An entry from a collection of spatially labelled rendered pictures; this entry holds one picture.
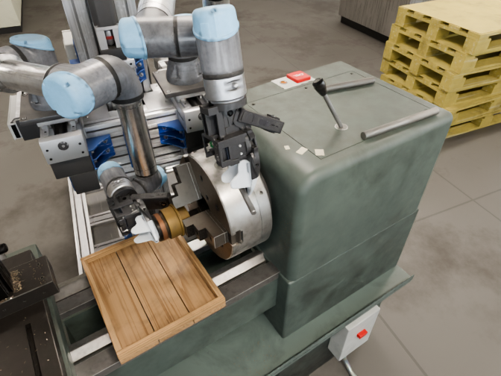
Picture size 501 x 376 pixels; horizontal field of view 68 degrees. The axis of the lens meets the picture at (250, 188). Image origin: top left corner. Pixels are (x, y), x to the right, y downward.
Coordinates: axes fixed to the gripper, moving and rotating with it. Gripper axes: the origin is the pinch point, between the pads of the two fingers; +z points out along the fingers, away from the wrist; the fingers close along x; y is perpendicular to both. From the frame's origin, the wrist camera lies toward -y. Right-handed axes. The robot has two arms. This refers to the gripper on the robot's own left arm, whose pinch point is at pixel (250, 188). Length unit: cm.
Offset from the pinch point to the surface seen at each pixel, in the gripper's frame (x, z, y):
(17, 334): -23, 27, 55
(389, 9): -294, 19, -398
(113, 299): -29, 34, 33
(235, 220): -8.8, 12.6, 0.6
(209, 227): -14.2, 15.3, 5.7
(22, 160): -280, 66, 54
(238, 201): -10.1, 8.7, -1.5
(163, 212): -23.4, 11.4, 13.9
